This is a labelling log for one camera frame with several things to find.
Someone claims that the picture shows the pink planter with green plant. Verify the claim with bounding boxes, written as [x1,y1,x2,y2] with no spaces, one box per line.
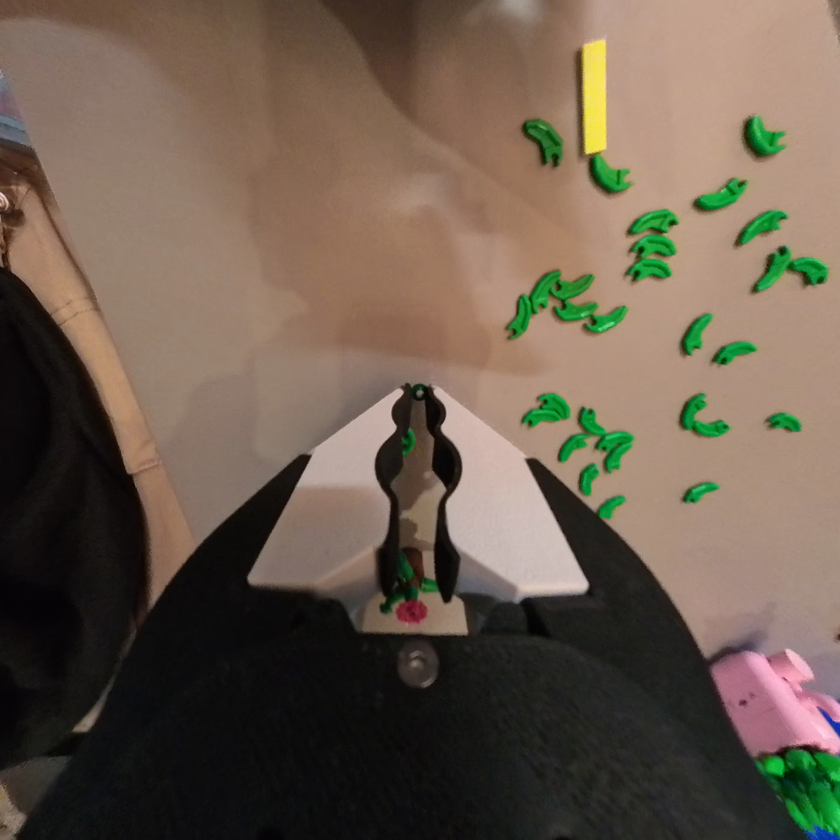
[710,648,840,840]

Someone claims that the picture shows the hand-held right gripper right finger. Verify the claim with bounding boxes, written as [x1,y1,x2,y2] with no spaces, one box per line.
[422,386,590,605]

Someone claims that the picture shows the person's black jacket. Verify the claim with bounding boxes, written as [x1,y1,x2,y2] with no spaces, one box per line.
[0,266,151,774]

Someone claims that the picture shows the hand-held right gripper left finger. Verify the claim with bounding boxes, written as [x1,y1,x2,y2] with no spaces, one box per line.
[247,386,419,598]

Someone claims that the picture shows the yellow flat tile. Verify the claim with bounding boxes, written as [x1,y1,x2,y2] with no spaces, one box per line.
[580,38,609,157]

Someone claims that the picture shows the brown pot flower assembly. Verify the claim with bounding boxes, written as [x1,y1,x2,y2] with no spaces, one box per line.
[376,546,439,624]

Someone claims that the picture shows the scattered green leaf pieces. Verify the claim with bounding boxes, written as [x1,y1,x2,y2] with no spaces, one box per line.
[399,115,829,522]

